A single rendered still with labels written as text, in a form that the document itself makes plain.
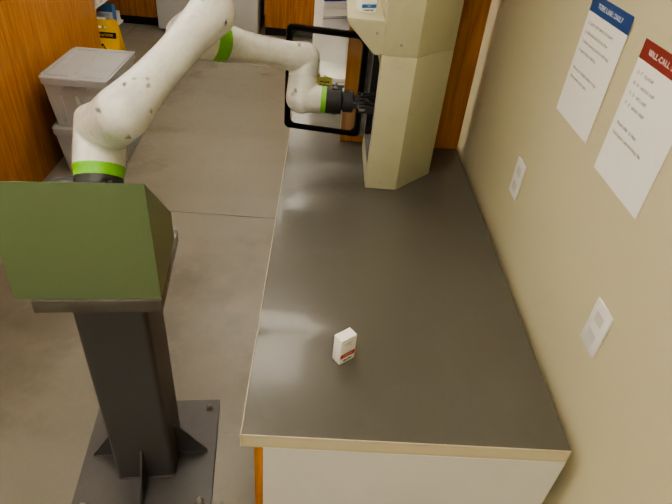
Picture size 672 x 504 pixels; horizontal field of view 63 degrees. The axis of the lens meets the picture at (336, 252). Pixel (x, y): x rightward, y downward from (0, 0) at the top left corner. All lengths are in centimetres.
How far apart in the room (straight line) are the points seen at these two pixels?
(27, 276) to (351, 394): 84
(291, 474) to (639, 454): 69
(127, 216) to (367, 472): 79
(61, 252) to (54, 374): 129
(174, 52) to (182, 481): 149
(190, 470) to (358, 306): 107
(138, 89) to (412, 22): 83
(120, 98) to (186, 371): 148
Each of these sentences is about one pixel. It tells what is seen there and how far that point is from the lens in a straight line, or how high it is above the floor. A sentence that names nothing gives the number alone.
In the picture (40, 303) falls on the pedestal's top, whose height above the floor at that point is 93.
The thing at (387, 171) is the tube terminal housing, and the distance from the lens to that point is 196.
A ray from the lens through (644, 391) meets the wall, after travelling 115.
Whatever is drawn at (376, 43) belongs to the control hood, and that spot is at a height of 144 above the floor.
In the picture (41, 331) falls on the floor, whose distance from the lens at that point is 291.
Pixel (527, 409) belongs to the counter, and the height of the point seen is 94.
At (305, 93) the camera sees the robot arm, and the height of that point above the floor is 123.
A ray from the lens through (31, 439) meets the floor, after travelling 251.
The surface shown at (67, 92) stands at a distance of 385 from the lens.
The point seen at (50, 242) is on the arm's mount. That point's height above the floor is 112.
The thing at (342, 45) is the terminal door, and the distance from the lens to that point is 212.
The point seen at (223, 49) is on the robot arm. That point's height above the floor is 140.
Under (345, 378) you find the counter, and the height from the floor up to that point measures 94.
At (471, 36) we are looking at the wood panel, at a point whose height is 139.
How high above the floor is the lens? 193
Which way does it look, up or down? 37 degrees down
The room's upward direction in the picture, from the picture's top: 6 degrees clockwise
